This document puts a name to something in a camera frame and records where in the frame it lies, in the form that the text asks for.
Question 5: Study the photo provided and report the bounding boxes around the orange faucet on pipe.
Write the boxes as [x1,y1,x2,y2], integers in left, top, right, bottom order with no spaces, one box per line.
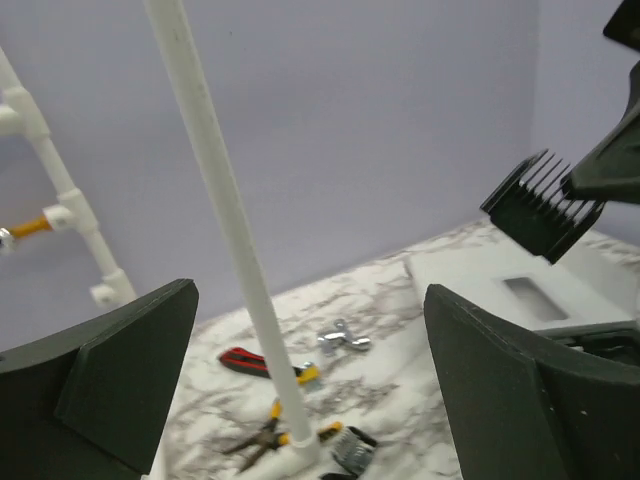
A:
[1,215,53,255]

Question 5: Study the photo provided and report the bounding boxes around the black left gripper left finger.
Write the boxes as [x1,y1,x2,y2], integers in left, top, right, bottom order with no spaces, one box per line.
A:
[1,279,199,480]

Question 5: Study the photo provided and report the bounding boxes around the black clipper guard comb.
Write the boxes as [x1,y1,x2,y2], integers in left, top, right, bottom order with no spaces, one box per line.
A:
[319,472,357,480]

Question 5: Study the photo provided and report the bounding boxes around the chrome faucet fitting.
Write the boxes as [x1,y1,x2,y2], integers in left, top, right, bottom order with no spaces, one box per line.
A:
[317,320,372,357]

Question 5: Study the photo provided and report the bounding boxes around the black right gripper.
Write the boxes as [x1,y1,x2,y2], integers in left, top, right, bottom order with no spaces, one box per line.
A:
[562,0,640,205]

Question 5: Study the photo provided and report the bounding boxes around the clear black clipper guard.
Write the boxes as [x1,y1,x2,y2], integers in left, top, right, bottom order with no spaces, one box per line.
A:
[331,426,380,478]

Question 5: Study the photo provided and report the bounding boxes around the yellow wire brush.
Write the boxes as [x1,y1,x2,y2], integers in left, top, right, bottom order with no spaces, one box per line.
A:
[294,362,323,391]

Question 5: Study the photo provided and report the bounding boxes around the white PVC pipe frame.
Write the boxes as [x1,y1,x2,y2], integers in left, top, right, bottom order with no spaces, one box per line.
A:
[1,1,336,479]

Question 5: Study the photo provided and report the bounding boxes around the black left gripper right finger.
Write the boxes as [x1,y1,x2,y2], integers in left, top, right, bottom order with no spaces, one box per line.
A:
[424,285,639,479]

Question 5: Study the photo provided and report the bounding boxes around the red black utility knife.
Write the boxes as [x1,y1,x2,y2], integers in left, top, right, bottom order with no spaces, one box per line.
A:
[218,347,270,379]

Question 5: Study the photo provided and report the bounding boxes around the white hair clipper kit box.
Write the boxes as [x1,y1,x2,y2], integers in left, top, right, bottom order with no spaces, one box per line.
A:
[406,239,639,365]

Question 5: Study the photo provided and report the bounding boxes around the yellow handled pliers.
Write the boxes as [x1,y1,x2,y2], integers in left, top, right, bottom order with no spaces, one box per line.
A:
[222,399,291,472]

